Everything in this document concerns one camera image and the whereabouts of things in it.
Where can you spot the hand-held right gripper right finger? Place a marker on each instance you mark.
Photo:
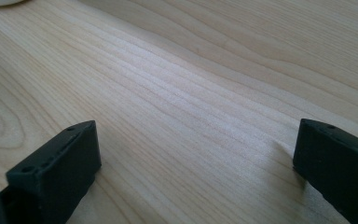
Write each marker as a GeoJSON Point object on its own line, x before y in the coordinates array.
{"type": "Point", "coordinates": [335, 168]}

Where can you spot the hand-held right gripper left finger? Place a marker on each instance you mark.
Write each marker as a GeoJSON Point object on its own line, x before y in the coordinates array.
{"type": "Point", "coordinates": [59, 174]}

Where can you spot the white cup with red lid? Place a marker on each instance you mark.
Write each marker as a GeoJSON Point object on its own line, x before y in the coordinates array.
{"type": "Point", "coordinates": [0, 2]}

